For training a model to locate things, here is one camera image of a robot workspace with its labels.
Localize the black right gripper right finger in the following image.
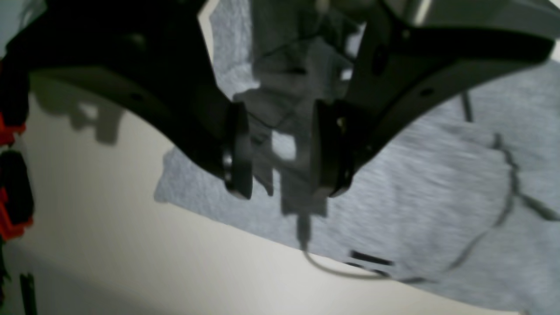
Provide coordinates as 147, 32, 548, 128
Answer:
310, 0, 556, 199

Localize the red black clamp upper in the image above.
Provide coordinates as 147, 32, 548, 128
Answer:
0, 56, 29, 146

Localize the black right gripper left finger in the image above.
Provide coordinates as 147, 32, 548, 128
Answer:
1, 0, 253, 200

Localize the grey T-shirt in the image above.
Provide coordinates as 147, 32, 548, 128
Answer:
154, 0, 560, 315

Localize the blue black bar clamp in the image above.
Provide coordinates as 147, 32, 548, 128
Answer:
19, 273, 38, 315

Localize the red black clamp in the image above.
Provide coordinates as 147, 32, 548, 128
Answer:
0, 151, 35, 242
0, 56, 29, 146

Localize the red black clamp lower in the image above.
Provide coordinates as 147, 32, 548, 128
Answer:
0, 151, 35, 242

